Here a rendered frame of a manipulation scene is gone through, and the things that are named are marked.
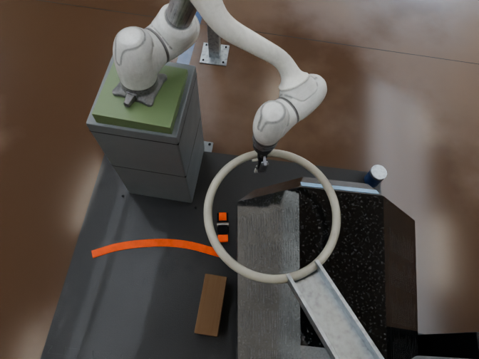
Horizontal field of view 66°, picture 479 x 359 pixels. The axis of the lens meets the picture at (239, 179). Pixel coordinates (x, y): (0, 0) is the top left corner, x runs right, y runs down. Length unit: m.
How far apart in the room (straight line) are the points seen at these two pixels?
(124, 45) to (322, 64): 1.82
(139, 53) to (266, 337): 1.14
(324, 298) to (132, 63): 1.08
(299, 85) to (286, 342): 0.86
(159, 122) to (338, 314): 0.99
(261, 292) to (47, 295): 1.32
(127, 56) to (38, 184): 1.35
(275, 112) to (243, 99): 1.59
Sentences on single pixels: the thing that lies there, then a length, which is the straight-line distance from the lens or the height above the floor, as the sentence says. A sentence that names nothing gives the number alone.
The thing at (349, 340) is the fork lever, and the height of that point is 0.95.
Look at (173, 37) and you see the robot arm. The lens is 1.53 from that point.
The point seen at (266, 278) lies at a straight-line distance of 1.25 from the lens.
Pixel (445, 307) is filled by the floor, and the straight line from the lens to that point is 2.49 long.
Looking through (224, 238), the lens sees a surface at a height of 0.07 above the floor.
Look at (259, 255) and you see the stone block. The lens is 1.50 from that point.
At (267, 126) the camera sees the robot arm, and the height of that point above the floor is 1.22.
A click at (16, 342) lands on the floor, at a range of 2.41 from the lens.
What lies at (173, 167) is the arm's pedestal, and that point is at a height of 0.50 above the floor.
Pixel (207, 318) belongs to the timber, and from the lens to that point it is 2.02.
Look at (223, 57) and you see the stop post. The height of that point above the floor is 0.01.
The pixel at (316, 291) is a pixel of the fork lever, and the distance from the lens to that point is 1.28.
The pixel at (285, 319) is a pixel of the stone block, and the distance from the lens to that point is 1.38.
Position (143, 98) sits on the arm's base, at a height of 0.87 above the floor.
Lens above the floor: 2.14
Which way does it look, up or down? 66 degrees down
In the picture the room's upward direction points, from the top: 5 degrees clockwise
